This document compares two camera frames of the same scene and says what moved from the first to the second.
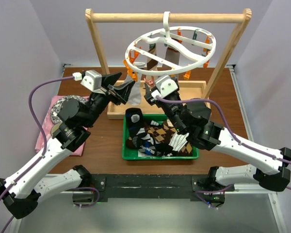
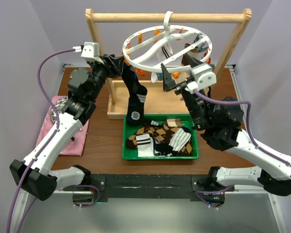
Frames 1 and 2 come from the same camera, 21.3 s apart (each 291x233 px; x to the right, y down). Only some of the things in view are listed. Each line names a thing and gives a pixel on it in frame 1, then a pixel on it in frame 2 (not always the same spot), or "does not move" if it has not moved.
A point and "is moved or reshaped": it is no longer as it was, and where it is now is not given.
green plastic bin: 129,154 does not move
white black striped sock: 178,141 does not move
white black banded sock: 135,97 -> 165,51
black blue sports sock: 142,140 -> 137,93
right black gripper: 148,96 -> 169,82
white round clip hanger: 167,16 is moved or reshaped
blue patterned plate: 56,108 does not move
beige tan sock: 152,64 -> 195,53
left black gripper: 122,91 -> 113,66
